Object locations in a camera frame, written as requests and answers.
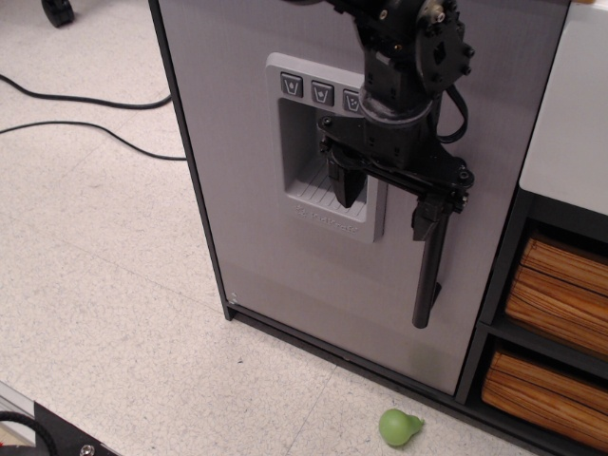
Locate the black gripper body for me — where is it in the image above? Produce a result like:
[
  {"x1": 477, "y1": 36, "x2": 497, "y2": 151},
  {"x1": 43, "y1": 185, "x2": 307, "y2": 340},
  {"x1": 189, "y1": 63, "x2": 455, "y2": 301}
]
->
[{"x1": 317, "y1": 115, "x2": 474, "y2": 205}]

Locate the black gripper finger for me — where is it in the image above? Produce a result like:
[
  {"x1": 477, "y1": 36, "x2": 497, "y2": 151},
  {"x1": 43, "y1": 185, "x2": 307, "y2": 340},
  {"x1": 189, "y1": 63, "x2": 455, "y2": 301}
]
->
[
  {"x1": 411, "y1": 198, "x2": 450, "y2": 241},
  {"x1": 327, "y1": 151, "x2": 367, "y2": 208}
]

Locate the black cylindrical door handle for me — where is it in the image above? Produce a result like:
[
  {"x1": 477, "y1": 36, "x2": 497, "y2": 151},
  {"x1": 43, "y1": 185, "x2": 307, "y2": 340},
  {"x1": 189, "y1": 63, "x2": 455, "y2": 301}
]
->
[{"x1": 412, "y1": 216, "x2": 449, "y2": 329}]

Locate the grey toy fridge door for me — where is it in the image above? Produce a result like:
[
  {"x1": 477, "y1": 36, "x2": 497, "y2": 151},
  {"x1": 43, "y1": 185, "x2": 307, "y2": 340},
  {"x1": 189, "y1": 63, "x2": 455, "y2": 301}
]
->
[{"x1": 150, "y1": 1, "x2": 569, "y2": 397}]

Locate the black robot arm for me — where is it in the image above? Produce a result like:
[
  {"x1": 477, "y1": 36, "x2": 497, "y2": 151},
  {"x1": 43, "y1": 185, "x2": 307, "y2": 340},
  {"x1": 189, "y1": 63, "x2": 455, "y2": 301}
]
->
[{"x1": 318, "y1": 1, "x2": 475, "y2": 241}]

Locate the grey ice dispenser panel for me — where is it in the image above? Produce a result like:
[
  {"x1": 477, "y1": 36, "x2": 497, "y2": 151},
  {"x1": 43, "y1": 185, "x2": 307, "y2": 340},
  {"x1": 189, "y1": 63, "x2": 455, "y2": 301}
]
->
[{"x1": 265, "y1": 52, "x2": 388, "y2": 243}]

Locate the upper woven storage basket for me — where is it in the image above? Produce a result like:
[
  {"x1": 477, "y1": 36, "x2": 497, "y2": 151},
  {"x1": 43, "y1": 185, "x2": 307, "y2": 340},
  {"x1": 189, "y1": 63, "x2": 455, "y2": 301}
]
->
[{"x1": 505, "y1": 235, "x2": 607, "y2": 358}]

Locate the woven storage basket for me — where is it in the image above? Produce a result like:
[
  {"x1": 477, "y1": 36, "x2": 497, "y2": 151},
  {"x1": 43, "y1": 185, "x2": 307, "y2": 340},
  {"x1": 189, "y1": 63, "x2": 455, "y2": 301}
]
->
[
  {"x1": 482, "y1": 351, "x2": 607, "y2": 453},
  {"x1": 505, "y1": 235, "x2": 607, "y2": 358}
]

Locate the green toy pear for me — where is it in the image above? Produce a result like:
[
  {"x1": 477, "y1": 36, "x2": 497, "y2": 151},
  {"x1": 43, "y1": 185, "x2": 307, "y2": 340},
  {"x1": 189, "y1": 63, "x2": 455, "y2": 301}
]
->
[{"x1": 378, "y1": 408, "x2": 425, "y2": 447}]

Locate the lower woven storage basket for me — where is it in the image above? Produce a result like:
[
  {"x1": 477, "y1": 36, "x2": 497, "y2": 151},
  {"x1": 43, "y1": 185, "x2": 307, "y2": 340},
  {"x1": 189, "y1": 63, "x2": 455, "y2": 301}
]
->
[{"x1": 482, "y1": 351, "x2": 607, "y2": 453}]

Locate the black caster wheel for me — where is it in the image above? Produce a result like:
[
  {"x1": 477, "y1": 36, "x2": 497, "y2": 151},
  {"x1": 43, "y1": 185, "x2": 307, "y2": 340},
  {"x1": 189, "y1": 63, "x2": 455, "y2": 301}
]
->
[{"x1": 41, "y1": 0, "x2": 75, "y2": 28}]

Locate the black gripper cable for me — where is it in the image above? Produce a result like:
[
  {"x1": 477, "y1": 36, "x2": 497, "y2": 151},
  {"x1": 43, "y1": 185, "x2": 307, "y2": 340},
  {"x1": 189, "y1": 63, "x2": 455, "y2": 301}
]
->
[{"x1": 434, "y1": 87, "x2": 470, "y2": 145}]

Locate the dark shelf cabinet frame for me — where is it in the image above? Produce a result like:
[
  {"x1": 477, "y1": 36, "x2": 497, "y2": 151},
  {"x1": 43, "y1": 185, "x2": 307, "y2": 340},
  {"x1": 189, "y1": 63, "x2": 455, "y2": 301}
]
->
[{"x1": 454, "y1": 190, "x2": 607, "y2": 455}]

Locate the black floor cable lower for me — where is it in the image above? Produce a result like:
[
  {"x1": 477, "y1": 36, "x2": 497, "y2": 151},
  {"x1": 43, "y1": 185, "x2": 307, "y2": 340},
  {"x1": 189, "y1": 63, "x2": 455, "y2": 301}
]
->
[{"x1": 0, "y1": 121, "x2": 187, "y2": 162}]

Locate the black floor cable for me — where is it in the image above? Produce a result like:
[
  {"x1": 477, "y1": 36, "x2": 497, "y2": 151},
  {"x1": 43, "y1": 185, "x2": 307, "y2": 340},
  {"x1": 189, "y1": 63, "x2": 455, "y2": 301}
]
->
[
  {"x1": 0, "y1": 121, "x2": 187, "y2": 162},
  {"x1": 0, "y1": 73, "x2": 173, "y2": 110}
]

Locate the black floor cable upper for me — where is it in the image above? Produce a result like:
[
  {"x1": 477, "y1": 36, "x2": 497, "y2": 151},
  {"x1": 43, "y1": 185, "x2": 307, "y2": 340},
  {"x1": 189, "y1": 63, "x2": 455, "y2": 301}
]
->
[{"x1": 0, "y1": 73, "x2": 173, "y2": 110}]

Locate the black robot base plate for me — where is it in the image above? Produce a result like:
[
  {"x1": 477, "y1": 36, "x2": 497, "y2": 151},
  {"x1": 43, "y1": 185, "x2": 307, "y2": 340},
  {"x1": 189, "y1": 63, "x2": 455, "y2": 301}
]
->
[{"x1": 0, "y1": 380, "x2": 123, "y2": 456}]

